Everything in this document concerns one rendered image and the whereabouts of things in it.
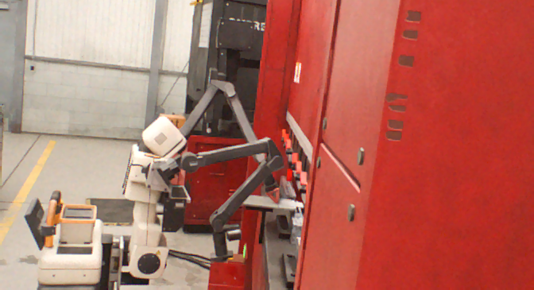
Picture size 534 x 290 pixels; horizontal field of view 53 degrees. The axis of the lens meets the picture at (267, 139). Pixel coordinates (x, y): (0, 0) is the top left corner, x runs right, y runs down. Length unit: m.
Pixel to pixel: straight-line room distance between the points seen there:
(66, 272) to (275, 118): 1.73
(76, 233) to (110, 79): 7.21
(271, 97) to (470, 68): 3.26
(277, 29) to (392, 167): 3.26
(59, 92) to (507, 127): 9.47
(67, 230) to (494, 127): 2.33
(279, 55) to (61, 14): 6.50
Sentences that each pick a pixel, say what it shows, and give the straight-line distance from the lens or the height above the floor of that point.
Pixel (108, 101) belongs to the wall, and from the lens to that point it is 9.65.
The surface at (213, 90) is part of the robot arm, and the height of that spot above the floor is 1.52.
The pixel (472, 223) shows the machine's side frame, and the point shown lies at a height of 1.65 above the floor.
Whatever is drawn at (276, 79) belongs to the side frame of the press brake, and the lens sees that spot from 3.53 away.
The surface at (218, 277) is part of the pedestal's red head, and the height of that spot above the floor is 0.74.
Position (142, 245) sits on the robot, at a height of 0.81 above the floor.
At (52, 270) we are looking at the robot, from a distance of 2.43.
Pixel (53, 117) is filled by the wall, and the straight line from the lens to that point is 9.73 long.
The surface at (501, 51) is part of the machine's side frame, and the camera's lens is 0.29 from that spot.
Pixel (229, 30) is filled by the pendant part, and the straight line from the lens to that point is 3.67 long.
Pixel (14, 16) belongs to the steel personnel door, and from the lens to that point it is 9.68.
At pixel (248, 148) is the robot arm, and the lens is 2.36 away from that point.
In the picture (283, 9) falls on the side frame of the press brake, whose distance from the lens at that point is 3.54.
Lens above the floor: 1.72
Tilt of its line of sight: 9 degrees down
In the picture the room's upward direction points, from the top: 7 degrees clockwise
